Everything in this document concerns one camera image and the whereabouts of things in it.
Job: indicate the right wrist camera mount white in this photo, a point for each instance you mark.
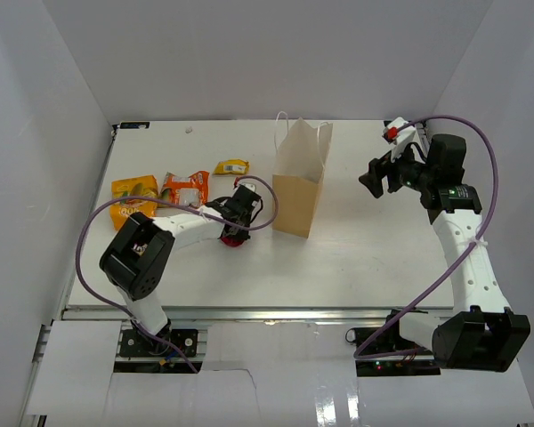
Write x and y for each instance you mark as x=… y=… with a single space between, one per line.
x=399 y=134

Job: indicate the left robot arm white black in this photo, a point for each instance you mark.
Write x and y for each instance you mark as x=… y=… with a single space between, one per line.
x=136 y=258

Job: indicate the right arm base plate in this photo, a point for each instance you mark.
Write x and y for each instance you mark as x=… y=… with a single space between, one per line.
x=394 y=356

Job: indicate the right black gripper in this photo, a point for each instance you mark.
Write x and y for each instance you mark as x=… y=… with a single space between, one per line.
x=384 y=170

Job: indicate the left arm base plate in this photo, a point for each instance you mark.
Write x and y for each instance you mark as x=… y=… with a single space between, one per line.
x=134 y=344

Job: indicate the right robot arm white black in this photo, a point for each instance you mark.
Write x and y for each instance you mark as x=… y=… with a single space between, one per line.
x=483 y=332

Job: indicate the magenta candy packet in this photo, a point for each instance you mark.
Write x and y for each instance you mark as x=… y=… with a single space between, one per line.
x=235 y=240

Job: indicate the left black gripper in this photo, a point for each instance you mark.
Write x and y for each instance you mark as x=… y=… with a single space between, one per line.
x=233 y=223

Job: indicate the large yellow snack bag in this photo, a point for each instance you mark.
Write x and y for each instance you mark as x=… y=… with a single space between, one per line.
x=143 y=186

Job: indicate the aluminium table front rail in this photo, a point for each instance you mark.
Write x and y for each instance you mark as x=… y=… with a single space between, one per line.
x=235 y=314

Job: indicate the orange snack packet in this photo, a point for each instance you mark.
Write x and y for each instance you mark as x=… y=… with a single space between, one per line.
x=191 y=191

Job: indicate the brown paper bag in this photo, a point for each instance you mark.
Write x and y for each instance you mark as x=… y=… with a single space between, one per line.
x=298 y=174

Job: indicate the small yellow snack packet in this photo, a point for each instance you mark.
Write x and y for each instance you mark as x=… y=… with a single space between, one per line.
x=234 y=166

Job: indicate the blue label left corner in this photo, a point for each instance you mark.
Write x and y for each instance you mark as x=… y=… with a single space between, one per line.
x=134 y=125

